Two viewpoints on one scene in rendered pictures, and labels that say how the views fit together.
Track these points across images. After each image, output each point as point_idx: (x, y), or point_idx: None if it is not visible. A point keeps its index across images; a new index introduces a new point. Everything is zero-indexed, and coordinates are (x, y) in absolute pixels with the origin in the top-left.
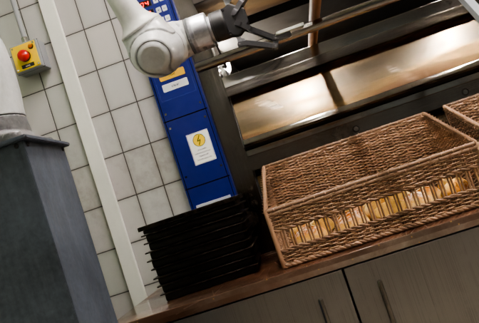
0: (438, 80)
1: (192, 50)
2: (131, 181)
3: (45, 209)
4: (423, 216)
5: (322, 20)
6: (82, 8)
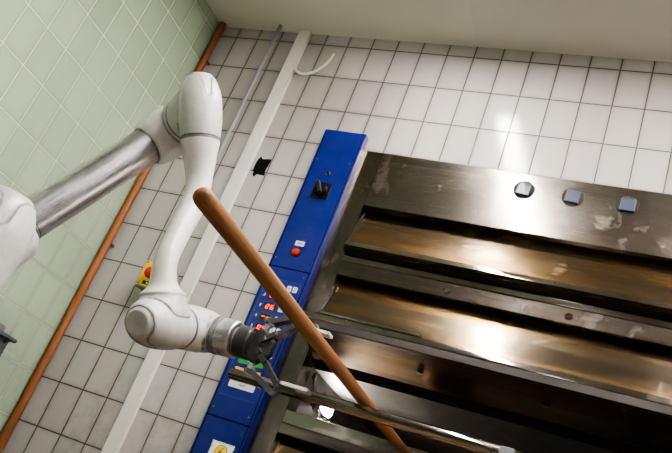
0: None
1: (206, 347)
2: (142, 446)
3: None
4: None
5: (360, 408)
6: (228, 267)
